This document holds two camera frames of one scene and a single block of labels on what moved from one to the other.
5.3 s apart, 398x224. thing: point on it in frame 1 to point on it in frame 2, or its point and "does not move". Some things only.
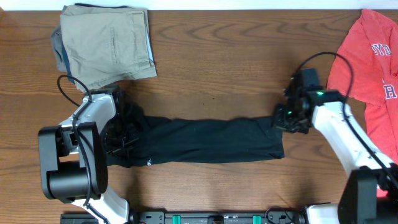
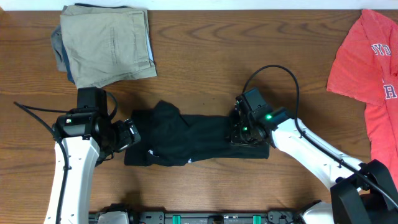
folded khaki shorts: x=104 y=45 does not move
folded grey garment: x=56 y=43 does not move
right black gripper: x=278 y=111 to x=234 y=126
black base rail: x=185 y=217 does not move
